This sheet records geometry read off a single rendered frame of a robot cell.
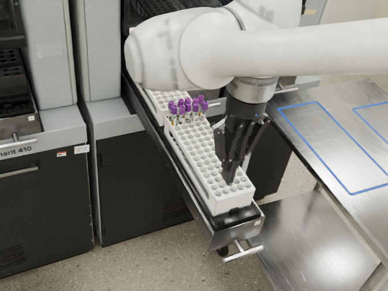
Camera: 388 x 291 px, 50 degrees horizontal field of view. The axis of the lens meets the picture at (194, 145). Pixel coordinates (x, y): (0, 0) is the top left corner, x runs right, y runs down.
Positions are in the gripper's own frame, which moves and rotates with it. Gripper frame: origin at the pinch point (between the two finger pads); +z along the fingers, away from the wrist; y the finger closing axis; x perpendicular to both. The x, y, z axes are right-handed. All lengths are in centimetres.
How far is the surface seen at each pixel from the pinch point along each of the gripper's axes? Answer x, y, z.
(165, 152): -18.0, 6.8, 10.1
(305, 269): 3, -41, 62
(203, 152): -9.7, 1.1, 3.9
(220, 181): -0.9, 1.0, 4.7
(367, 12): -162, -221, 64
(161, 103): -31.1, 3.2, 4.8
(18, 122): -42, 39, 12
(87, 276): -37, 26, 90
